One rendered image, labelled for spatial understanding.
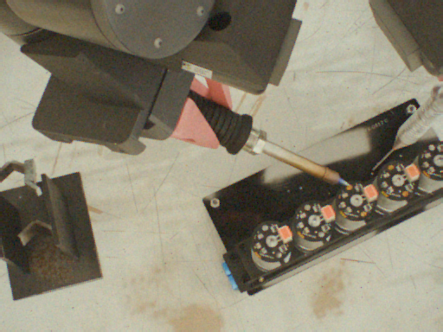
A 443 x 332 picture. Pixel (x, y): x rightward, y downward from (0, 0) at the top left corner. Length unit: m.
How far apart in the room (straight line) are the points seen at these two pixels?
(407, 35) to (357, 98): 0.33
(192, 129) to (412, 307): 0.22
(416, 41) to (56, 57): 0.16
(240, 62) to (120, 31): 0.06
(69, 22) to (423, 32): 0.12
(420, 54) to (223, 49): 0.08
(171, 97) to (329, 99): 0.22
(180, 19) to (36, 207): 0.31
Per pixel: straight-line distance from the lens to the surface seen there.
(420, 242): 0.59
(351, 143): 0.58
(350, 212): 0.52
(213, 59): 0.34
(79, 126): 0.41
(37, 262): 0.59
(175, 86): 0.41
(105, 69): 0.37
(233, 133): 0.48
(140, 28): 0.30
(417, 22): 0.27
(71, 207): 0.59
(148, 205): 0.59
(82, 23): 0.30
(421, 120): 0.45
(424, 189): 0.56
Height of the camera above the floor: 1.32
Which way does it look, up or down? 75 degrees down
